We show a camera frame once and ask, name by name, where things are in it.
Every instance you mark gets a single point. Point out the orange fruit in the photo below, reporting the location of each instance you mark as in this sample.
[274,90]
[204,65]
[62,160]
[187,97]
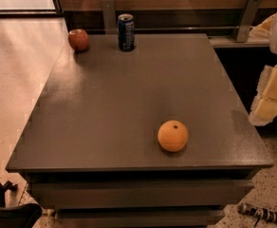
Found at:
[172,136]

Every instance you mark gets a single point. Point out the left metal wall bracket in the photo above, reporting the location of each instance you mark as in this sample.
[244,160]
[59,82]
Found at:
[109,16]

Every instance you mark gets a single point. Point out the metal wall bracket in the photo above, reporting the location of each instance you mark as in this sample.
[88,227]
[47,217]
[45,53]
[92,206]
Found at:
[109,16]
[241,31]

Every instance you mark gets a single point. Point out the black white striped handle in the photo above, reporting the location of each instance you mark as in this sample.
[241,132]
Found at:
[257,212]

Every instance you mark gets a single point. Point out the blue soda can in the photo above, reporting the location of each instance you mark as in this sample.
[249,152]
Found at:
[126,32]

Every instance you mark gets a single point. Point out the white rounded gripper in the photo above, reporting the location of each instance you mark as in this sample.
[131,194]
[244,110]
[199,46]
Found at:
[264,109]

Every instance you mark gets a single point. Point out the right metal wall bracket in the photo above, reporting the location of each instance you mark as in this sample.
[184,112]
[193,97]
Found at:
[241,31]

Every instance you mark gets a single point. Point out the red apple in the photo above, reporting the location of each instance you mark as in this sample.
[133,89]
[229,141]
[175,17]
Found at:
[78,39]

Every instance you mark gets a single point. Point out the grey drawer cabinet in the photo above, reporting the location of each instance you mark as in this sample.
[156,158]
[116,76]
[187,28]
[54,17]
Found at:
[90,151]

